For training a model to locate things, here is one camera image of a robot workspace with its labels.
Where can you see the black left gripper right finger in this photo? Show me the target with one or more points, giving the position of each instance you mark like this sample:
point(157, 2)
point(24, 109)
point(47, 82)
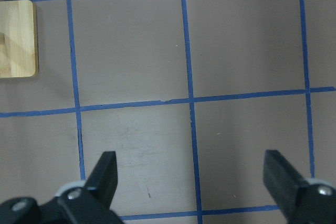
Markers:
point(301, 200)

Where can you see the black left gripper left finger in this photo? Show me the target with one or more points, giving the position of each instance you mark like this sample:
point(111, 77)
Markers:
point(90, 203)

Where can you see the wooden mug tree stand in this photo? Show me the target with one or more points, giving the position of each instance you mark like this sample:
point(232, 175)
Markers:
point(19, 45)

